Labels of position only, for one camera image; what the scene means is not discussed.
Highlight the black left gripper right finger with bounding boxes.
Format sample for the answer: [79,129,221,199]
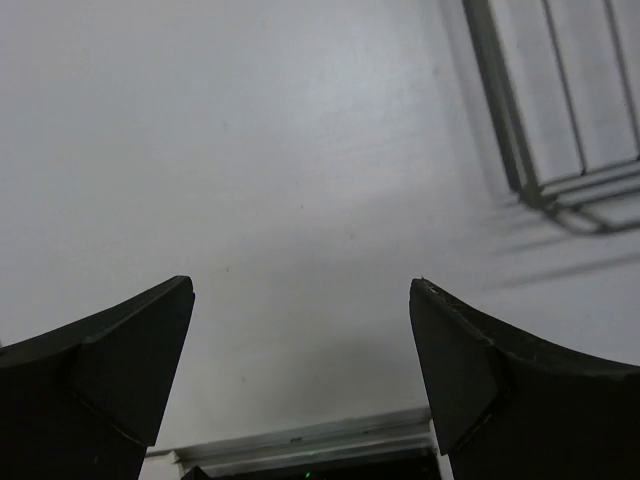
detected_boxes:
[409,279,639,479]

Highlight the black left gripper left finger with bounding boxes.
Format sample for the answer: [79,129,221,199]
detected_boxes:
[1,276,195,479]

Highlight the metal wire dish rack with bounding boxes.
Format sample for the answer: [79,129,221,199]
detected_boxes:
[463,1,639,236]

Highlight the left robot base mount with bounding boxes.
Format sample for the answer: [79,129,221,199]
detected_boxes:
[174,407,441,479]

